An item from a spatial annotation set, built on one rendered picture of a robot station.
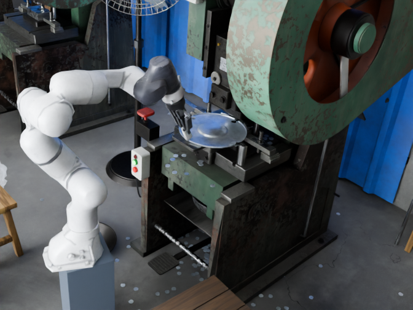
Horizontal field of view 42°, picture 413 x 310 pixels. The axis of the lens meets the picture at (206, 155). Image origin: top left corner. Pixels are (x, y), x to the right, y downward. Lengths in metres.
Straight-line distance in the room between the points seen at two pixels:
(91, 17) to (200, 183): 1.68
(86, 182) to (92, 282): 0.47
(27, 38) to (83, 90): 1.89
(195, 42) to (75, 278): 1.03
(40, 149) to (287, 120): 0.79
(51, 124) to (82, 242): 0.56
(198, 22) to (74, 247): 0.99
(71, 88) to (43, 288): 1.23
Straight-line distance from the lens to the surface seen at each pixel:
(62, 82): 1.69
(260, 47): 1.57
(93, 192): 1.83
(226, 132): 2.25
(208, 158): 2.26
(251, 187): 2.18
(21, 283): 2.70
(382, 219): 3.29
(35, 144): 1.72
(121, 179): 3.24
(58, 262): 2.07
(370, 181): 3.40
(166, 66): 1.88
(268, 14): 1.56
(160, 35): 4.46
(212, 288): 2.15
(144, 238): 2.71
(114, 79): 1.91
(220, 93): 2.18
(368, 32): 1.83
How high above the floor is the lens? 1.90
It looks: 32 degrees down
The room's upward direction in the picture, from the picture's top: 5 degrees clockwise
